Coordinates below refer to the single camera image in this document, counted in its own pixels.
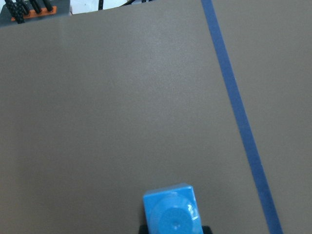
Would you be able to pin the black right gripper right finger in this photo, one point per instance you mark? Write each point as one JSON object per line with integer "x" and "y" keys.
{"x": 206, "y": 230}

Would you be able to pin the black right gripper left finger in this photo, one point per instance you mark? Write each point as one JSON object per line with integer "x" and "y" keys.
{"x": 143, "y": 229}

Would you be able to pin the small blue toy block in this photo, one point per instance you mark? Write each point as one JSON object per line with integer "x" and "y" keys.
{"x": 172, "y": 210}

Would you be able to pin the black usb hub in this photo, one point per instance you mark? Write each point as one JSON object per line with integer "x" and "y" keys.
{"x": 35, "y": 10}

